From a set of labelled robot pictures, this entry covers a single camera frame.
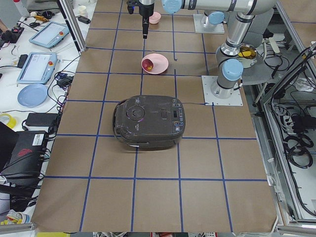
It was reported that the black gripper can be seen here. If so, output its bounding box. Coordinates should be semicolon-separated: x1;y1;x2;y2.
126;0;154;39

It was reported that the small pink bowl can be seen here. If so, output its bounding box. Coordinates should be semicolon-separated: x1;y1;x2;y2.
149;11;161;25

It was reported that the red apple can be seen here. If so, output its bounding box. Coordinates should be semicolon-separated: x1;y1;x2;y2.
144;61;154;71

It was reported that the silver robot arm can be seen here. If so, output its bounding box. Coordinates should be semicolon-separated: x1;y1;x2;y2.
161;0;276;99
203;11;225;32

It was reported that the pink plate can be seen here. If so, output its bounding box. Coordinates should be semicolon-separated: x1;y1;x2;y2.
141;53;169;75

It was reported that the steel bowl on chair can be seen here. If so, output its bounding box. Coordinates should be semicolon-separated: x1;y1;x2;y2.
237;44;258;69

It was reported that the light blue plate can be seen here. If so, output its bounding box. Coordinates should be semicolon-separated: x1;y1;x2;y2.
17;83;47;108

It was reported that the far blue teach pendant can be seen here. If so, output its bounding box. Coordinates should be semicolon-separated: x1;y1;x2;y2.
29;22;70;48

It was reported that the blue teach pendant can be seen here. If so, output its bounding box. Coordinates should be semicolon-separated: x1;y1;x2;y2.
29;22;70;48
17;52;57;84

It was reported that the dark grey rice cooker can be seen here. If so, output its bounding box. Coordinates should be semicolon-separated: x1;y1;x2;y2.
112;95;186;149

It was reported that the near blue teach pendant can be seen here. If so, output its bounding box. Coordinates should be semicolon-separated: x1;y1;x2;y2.
17;52;57;84

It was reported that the black power adapter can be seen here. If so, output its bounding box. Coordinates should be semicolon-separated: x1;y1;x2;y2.
25;113;57;127

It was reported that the yellow tape roll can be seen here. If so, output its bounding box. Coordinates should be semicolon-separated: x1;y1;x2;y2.
0;113;17;129

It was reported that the black computer box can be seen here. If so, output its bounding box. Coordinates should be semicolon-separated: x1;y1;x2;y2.
0;123;48;177

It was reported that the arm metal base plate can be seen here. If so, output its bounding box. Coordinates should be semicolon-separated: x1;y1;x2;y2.
193;14;225;35
201;76;243;106

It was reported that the aluminium frame post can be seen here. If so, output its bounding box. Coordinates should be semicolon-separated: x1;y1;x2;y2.
56;0;86;52

